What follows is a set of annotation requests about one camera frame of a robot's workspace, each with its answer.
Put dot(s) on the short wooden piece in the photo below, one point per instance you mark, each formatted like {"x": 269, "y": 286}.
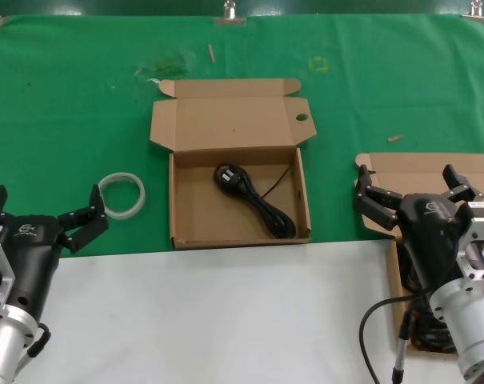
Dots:
{"x": 395, "y": 138}

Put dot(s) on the green table cloth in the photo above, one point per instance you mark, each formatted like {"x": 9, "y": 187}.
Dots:
{"x": 65, "y": 120}

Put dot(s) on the transparent tape roll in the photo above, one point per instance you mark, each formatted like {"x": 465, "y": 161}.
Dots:
{"x": 121, "y": 175}

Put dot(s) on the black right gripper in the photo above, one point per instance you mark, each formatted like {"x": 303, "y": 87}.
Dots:
{"x": 427, "y": 236}

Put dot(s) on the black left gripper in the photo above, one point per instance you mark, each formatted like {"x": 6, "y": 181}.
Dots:
{"x": 33, "y": 256}

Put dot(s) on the clear plastic wrapper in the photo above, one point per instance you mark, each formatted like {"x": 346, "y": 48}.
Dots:
{"x": 165, "y": 66}

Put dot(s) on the thin black twist tie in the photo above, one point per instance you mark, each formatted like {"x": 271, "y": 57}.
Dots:
{"x": 277, "y": 182}

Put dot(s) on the thin wooden stick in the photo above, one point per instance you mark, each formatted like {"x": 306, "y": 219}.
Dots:
{"x": 211, "y": 53}

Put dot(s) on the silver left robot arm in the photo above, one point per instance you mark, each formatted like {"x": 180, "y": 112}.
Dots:
{"x": 3, "y": 344}

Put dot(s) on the open cardboard box with hole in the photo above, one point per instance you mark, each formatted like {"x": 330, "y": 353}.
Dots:
{"x": 201, "y": 216}

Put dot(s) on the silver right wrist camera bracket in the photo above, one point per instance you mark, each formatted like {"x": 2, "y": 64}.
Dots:
{"x": 479, "y": 244}

